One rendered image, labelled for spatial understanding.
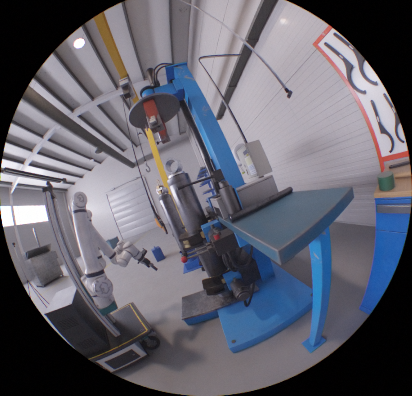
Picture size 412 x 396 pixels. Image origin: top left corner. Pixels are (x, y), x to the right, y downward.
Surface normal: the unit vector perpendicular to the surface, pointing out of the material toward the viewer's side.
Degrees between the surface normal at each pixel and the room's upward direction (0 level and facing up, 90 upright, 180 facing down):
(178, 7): 173
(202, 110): 90
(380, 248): 90
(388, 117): 90
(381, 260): 90
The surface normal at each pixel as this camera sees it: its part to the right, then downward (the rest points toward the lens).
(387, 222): -0.92, 0.37
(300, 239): 0.11, -0.06
